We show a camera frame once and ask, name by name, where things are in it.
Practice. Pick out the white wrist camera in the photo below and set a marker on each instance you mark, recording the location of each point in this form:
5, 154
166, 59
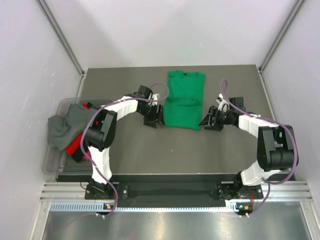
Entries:
155, 98
223, 105

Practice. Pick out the right aluminium corner post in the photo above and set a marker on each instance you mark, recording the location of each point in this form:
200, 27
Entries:
298, 5

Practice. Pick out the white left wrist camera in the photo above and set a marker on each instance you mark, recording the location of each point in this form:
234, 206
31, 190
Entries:
155, 98

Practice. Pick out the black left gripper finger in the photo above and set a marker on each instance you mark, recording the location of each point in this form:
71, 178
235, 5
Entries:
160, 119
151, 124

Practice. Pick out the grey slotted cable duct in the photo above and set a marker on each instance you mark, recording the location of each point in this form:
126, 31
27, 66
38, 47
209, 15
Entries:
103, 207

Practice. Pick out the red t shirt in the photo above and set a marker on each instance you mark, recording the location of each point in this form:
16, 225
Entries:
73, 146

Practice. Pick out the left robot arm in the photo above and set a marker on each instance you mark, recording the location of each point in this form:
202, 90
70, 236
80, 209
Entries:
100, 132

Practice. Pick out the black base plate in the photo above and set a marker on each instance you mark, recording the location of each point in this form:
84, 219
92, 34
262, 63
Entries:
215, 190

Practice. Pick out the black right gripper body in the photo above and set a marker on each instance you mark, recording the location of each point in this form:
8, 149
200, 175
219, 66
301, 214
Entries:
220, 118

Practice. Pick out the green t shirt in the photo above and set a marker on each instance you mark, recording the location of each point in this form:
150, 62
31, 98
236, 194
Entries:
184, 104

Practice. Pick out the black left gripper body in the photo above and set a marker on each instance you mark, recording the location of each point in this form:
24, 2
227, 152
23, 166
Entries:
150, 112

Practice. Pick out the pink t shirt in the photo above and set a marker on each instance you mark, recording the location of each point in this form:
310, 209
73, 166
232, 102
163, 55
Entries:
86, 157

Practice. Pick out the aluminium corner post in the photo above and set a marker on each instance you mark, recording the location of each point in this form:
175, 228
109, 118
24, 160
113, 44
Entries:
43, 5
298, 5

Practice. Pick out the clear plastic bin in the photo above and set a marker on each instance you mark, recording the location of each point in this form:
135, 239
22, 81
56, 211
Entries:
56, 161

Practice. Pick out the grey t shirt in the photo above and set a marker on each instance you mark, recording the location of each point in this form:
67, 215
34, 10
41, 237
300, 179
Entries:
62, 130

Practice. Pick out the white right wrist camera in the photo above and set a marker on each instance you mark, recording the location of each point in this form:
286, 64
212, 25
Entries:
223, 105

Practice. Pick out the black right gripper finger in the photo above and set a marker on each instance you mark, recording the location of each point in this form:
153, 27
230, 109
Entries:
213, 127
207, 121

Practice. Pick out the left aluminium corner post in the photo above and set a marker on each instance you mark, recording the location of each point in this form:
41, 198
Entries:
43, 5

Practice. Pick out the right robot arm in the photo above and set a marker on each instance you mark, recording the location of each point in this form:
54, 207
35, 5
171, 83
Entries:
275, 150

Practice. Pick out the aluminium frame rail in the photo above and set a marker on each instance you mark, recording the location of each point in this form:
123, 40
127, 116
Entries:
291, 191

